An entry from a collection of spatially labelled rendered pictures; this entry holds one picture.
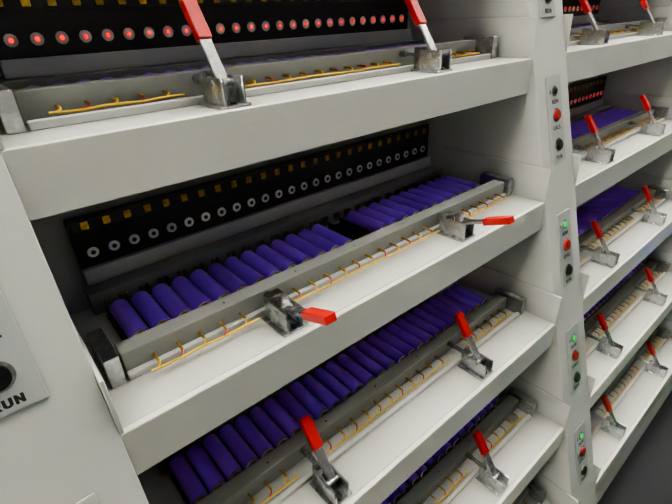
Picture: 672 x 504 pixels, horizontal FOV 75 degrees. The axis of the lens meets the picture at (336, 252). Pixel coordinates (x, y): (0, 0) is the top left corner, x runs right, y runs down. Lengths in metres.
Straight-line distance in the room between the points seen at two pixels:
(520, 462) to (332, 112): 0.63
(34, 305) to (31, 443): 0.09
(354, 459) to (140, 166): 0.39
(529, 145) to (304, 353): 0.46
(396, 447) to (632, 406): 0.82
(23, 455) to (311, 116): 0.32
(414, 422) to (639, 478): 0.84
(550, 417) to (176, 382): 0.68
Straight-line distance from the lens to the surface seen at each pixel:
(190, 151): 0.35
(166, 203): 0.51
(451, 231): 0.57
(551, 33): 0.75
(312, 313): 0.36
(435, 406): 0.61
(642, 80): 1.39
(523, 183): 0.72
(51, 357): 0.34
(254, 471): 0.53
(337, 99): 0.42
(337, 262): 0.48
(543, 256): 0.75
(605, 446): 1.17
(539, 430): 0.88
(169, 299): 0.46
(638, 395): 1.33
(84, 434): 0.36
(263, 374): 0.40
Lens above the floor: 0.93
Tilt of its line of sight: 16 degrees down
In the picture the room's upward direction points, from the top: 13 degrees counter-clockwise
